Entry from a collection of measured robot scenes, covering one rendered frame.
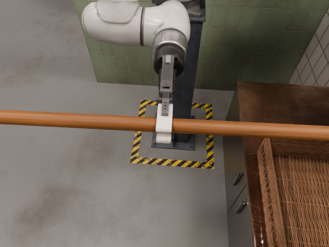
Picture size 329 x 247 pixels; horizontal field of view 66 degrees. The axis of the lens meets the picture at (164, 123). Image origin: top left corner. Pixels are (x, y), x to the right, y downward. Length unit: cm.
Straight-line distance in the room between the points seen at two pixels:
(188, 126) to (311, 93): 119
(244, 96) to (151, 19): 88
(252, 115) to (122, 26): 89
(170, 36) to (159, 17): 7
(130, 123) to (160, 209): 123
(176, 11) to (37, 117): 43
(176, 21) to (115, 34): 16
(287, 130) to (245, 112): 85
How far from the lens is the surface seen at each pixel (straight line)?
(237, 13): 185
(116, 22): 71
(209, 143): 192
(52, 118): 56
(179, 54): 63
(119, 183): 178
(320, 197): 127
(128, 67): 216
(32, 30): 323
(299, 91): 161
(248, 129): 52
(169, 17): 71
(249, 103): 144
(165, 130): 49
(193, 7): 120
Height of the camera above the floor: 162
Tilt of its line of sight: 54 degrees down
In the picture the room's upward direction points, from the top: straight up
